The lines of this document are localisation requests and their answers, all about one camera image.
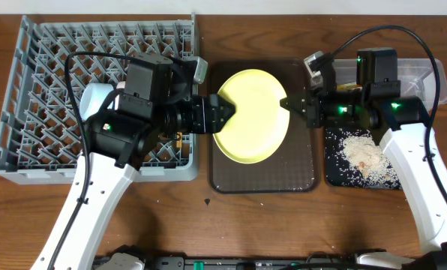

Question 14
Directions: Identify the grey plastic dish rack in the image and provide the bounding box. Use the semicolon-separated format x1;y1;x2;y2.
0;16;200;185

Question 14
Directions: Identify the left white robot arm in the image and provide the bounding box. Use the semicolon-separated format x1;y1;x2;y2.
32;94;236;269

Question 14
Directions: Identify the clear plastic waste bin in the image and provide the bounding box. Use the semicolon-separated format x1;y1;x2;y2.
333;58;447;110

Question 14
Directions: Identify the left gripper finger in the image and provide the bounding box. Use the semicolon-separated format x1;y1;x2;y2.
211;112;235;134
208;94;236;113

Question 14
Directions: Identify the spilled rice pile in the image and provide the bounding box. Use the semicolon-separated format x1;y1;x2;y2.
340;136;396;183

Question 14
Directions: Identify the yellow round plate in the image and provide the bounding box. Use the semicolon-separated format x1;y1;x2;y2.
213;69;290;164

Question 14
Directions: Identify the wooden chopstick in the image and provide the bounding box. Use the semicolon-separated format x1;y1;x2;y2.
175;132;182;149

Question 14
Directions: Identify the light blue bowl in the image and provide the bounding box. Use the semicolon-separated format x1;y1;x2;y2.
79;83;114;122

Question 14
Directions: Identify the white bowl with crumbs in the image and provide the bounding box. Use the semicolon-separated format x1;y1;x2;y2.
115;81;126;89

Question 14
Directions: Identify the black equipment rail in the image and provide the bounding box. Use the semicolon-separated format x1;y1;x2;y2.
91;245;416;270

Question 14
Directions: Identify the black waste tray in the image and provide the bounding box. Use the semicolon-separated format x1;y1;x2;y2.
324;127;401;190

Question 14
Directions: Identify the green yellow snack wrapper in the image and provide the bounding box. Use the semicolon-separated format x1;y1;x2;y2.
337;82;362;91

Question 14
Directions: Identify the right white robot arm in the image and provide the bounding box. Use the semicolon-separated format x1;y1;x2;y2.
280;93;447;269

